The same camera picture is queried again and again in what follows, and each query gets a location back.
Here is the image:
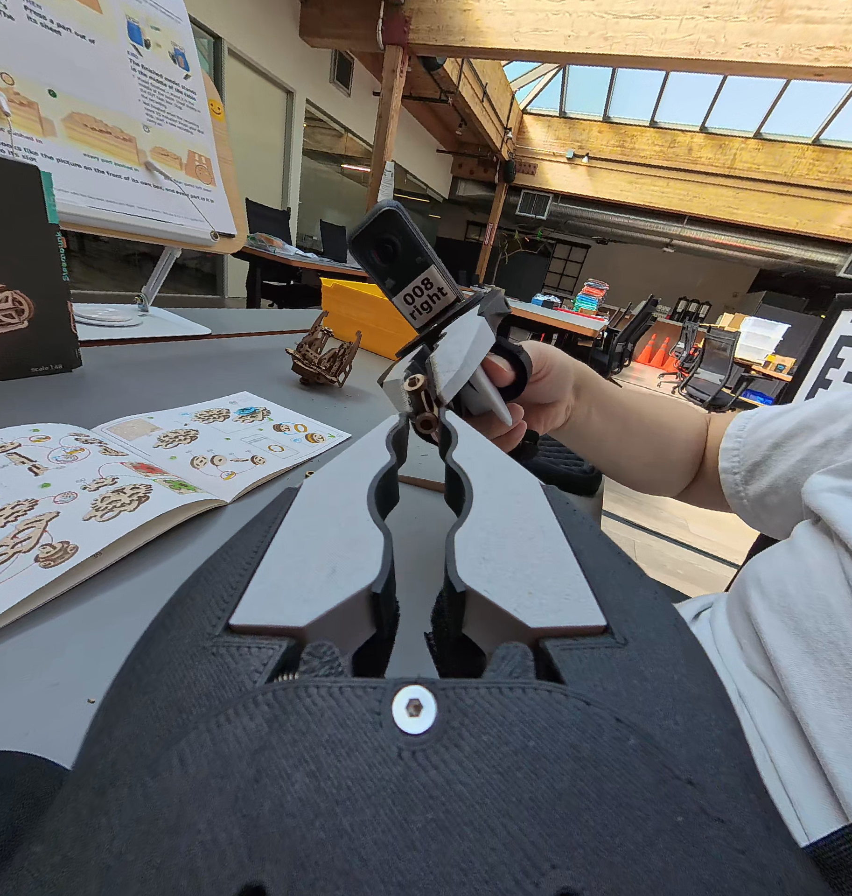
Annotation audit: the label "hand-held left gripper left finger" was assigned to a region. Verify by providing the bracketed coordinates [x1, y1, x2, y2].
[228, 413, 410, 660]

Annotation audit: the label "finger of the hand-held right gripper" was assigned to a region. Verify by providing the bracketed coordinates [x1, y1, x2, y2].
[429, 314, 497, 410]
[379, 358, 430, 414]

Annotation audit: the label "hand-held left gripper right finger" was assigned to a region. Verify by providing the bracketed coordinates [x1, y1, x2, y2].
[439, 410, 609, 667]

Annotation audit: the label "wooden wheel assembly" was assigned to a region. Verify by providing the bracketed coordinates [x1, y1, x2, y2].
[403, 372, 443, 444]

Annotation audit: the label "person's right forearm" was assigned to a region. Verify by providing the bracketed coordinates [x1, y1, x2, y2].
[573, 371, 739, 500]

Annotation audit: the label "grey desk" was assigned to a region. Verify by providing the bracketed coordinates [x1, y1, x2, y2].
[0, 308, 609, 771]

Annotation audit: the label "person's right hand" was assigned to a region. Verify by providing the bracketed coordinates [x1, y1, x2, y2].
[468, 341, 589, 457]

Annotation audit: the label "yellow plastic bin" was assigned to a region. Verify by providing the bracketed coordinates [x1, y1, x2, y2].
[319, 276, 421, 362]

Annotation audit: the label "partly built wooden model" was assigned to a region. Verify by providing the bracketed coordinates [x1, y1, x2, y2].
[285, 311, 363, 389]

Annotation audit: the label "wooden background table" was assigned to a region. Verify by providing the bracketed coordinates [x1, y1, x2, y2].
[233, 244, 351, 309]

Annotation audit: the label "white background table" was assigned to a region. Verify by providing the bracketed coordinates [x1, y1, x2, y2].
[506, 297, 609, 341]

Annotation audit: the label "instruction booklet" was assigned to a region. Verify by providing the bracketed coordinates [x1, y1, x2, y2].
[0, 390, 352, 642]

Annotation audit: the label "white board stand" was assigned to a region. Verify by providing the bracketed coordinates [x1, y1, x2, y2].
[71, 245, 214, 343]

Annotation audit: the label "person in white shirt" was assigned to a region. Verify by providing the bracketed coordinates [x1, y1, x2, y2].
[677, 383, 852, 849]

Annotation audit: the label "white storage bins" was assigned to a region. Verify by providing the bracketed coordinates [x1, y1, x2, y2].
[735, 315, 793, 364]

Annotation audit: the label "instruction sheet board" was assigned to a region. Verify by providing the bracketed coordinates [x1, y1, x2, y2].
[0, 0, 249, 254]

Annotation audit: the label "black product box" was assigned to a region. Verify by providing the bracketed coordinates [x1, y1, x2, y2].
[0, 152, 84, 385]

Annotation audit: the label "framed marker sign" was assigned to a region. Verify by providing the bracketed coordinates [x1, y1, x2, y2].
[792, 292, 852, 405]

